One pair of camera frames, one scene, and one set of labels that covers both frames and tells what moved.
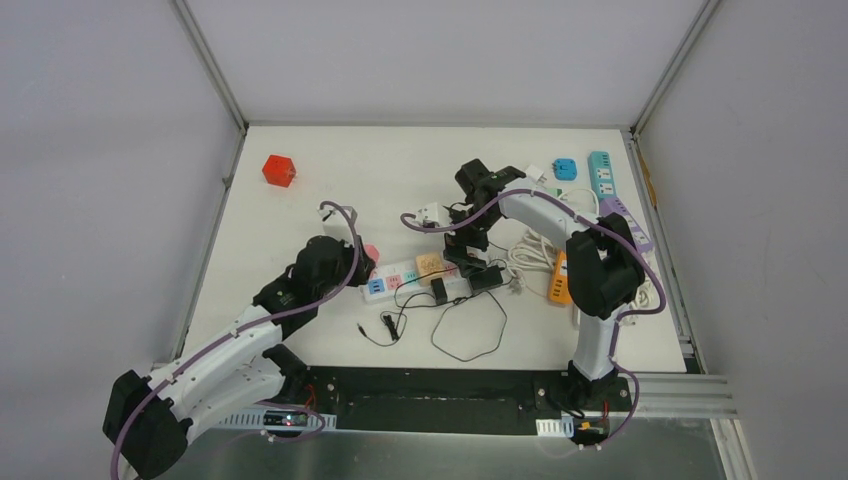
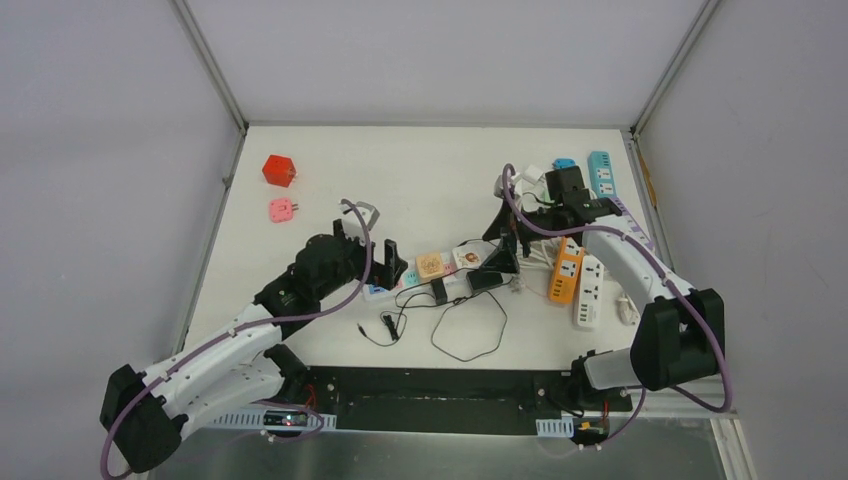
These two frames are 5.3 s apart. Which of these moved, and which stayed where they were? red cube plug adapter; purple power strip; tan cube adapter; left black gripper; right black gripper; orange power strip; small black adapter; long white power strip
Moved: left black gripper; right black gripper
Stayed: red cube plug adapter; orange power strip; long white power strip; small black adapter; purple power strip; tan cube adapter
